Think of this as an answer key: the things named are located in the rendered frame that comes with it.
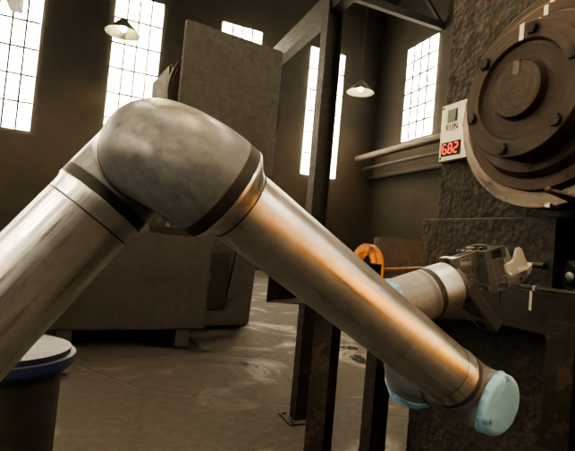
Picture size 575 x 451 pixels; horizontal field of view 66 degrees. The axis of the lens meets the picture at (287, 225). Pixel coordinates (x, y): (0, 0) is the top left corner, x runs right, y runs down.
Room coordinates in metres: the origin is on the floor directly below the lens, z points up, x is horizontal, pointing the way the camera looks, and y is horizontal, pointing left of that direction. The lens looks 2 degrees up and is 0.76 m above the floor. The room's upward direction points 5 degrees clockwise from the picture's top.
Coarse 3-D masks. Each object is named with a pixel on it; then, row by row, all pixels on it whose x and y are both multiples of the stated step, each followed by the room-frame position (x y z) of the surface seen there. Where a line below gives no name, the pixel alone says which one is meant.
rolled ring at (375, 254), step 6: (360, 246) 1.60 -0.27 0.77; (366, 246) 1.57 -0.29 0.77; (372, 246) 1.55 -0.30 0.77; (354, 252) 1.64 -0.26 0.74; (360, 252) 1.60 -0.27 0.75; (366, 252) 1.57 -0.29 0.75; (372, 252) 1.53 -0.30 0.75; (378, 252) 1.53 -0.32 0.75; (360, 258) 1.63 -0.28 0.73; (372, 258) 1.52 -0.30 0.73; (378, 258) 1.51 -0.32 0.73
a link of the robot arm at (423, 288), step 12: (408, 276) 0.78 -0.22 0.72; (420, 276) 0.77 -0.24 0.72; (432, 276) 0.77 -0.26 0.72; (396, 288) 0.74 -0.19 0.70; (408, 288) 0.75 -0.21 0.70; (420, 288) 0.75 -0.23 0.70; (432, 288) 0.76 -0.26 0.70; (444, 288) 0.76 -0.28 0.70; (420, 300) 0.74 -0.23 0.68; (432, 300) 0.75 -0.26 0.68; (444, 300) 0.76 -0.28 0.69; (432, 312) 0.76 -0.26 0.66; (444, 312) 0.78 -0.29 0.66
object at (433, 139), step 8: (432, 136) 9.22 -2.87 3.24; (440, 136) 8.99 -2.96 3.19; (400, 144) 10.24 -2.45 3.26; (408, 144) 9.94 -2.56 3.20; (416, 144) 9.69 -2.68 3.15; (424, 144) 9.50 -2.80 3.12; (368, 152) 11.49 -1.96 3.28; (376, 152) 11.07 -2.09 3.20; (384, 152) 10.80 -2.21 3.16; (392, 152) 10.55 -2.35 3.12; (432, 152) 9.56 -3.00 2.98; (360, 160) 11.84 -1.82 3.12; (400, 160) 10.57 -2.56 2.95; (408, 160) 10.32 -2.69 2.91; (368, 168) 11.84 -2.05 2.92; (416, 168) 10.30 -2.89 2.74; (424, 168) 10.02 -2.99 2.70; (432, 168) 9.78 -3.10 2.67; (440, 168) 9.58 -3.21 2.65; (376, 176) 11.75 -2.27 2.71; (384, 176) 11.46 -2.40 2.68; (392, 176) 11.18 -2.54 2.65
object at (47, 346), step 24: (48, 336) 1.28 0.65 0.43; (24, 360) 1.05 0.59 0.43; (48, 360) 1.10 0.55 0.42; (72, 360) 1.18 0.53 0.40; (0, 384) 1.03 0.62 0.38; (24, 384) 1.07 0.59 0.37; (48, 384) 1.13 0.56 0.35; (0, 408) 1.04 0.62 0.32; (24, 408) 1.08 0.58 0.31; (48, 408) 1.14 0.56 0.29; (0, 432) 1.05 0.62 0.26; (24, 432) 1.08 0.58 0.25; (48, 432) 1.15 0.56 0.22
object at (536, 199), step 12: (540, 0) 0.96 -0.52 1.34; (528, 12) 0.99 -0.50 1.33; (516, 24) 1.02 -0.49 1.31; (468, 96) 1.14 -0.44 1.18; (468, 132) 1.13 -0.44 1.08; (468, 144) 1.13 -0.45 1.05; (468, 156) 1.13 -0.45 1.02; (480, 168) 1.09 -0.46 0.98; (480, 180) 1.09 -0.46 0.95; (492, 180) 1.05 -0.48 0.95; (492, 192) 1.05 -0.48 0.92; (504, 192) 1.02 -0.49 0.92; (516, 192) 0.99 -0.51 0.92; (528, 192) 0.96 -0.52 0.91; (540, 192) 0.93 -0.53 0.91; (516, 204) 0.99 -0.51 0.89; (528, 204) 0.96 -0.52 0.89; (540, 204) 0.93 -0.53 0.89; (564, 204) 0.93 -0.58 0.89
